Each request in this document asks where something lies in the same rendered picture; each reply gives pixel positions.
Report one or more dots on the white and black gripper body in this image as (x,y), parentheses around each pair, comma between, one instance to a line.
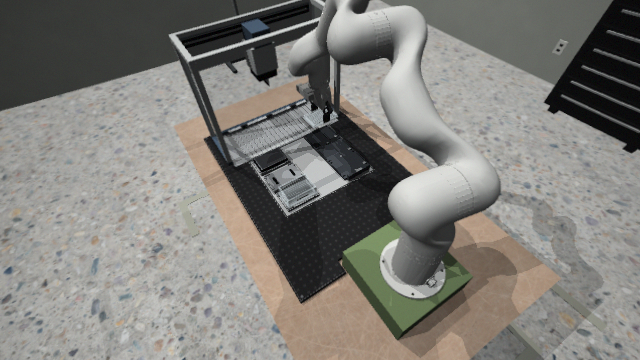
(320,97)

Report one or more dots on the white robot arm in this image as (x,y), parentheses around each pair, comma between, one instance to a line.
(427,204)

